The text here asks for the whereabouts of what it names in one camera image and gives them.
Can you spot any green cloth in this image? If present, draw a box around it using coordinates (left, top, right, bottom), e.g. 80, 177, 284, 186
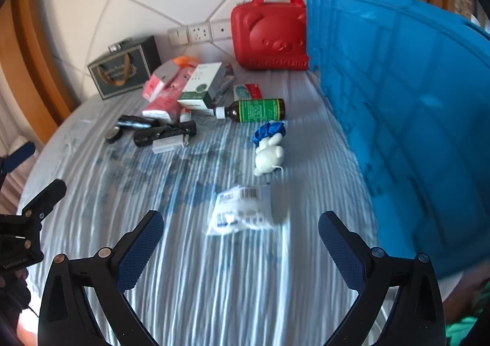
446, 315, 484, 346

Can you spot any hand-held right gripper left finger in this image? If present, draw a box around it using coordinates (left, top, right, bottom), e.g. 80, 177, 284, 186
37, 210, 165, 346

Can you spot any wooden wall trim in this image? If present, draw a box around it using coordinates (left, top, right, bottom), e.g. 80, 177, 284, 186
11, 0, 79, 140

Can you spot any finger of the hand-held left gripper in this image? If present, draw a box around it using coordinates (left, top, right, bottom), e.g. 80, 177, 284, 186
17, 178, 67, 222
0, 141, 36, 178

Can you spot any blue scrunchie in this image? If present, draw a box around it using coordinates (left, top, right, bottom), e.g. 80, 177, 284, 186
252, 121, 287, 147

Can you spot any green white medicine box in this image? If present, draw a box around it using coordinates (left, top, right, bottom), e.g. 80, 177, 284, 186
177, 63, 226, 110

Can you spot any pink soft pack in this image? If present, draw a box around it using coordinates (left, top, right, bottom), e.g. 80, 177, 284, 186
142, 80, 188, 120

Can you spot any black bag roll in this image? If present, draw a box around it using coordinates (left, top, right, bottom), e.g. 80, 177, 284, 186
117, 115, 160, 131

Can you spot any pink grey box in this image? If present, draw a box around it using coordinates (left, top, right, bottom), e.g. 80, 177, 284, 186
142, 62, 180, 101

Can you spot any small grey box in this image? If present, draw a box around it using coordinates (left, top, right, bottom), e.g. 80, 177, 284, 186
152, 135, 189, 155

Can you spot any red bear carry case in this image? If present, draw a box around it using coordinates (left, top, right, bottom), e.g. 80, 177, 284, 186
231, 0, 310, 71

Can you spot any white plastic packet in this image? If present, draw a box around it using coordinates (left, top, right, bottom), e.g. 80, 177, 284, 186
206, 184, 276, 236

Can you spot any brown bottle green label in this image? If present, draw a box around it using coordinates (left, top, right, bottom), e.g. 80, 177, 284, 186
214, 98, 286, 124

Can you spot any orange green medicine box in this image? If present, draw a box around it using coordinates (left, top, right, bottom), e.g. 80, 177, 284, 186
233, 83, 264, 102

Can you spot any striped cloth desktop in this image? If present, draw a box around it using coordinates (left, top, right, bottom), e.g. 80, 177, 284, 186
17, 59, 387, 346

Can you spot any white wall switch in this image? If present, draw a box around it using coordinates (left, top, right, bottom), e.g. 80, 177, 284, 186
168, 28, 188, 46

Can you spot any white plush toy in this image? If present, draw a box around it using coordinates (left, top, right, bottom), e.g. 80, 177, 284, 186
254, 135, 286, 177

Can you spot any blue plastic crate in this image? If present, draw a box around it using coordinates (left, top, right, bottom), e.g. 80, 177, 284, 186
306, 0, 490, 279

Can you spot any person's left hand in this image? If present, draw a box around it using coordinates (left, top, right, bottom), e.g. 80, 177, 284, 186
0, 268, 32, 317

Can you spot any black flashlight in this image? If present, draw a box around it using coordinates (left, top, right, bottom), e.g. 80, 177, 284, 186
134, 120, 198, 147

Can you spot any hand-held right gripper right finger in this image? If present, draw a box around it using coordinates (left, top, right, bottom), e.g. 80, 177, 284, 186
318, 211, 447, 346

